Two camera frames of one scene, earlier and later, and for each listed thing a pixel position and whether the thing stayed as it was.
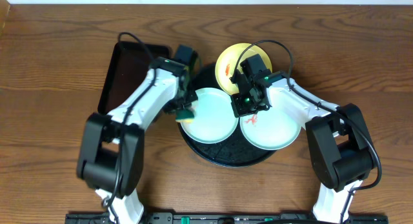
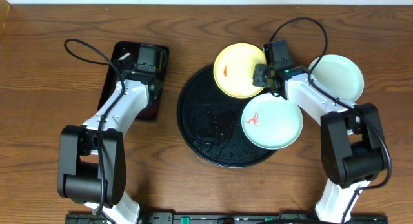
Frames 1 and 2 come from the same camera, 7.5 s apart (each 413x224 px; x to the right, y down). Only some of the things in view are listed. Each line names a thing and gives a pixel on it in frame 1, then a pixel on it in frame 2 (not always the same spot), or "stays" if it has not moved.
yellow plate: x=226 y=64 stays
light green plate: x=215 y=120 -> x=339 y=75
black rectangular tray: x=128 y=65 stays
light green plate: x=271 y=129 stays
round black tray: x=236 y=152 stays
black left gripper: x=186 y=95 -> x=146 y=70
